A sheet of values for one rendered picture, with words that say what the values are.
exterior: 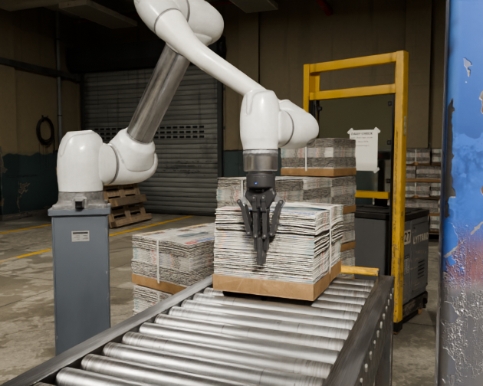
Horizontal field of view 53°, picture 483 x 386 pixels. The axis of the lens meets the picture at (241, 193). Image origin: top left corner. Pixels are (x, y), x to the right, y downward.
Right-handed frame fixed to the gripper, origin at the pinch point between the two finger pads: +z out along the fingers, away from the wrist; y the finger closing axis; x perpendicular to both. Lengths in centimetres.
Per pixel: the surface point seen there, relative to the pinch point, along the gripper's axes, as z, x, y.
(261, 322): 14.5, 13.9, -4.8
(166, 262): 18, -59, 64
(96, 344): 13.8, 40.0, 21.4
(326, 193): -7, -158, 17
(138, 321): 13.6, 25.0, 21.5
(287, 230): -5.3, -2.1, -6.5
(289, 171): -19, -174, 43
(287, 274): 6.5, -2.8, -6.0
